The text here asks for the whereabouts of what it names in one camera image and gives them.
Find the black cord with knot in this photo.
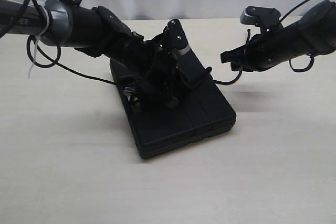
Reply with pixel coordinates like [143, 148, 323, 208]
[123, 31, 251, 109]

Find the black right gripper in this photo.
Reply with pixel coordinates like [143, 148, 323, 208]
[220, 31, 286, 72]

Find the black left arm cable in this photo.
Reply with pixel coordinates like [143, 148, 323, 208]
[0, 0, 119, 84]

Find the white zip tie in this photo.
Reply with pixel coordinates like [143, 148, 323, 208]
[27, 5, 52, 80]

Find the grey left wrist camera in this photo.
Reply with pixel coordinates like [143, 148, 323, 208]
[163, 19, 191, 56]

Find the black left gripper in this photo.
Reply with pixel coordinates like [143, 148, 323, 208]
[115, 34, 210, 110]

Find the black plastic case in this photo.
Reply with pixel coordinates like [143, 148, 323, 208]
[117, 74, 236, 159]

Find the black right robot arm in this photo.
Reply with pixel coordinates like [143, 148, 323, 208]
[220, 0, 335, 72]

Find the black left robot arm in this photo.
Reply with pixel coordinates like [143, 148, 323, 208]
[1, 0, 211, 108]

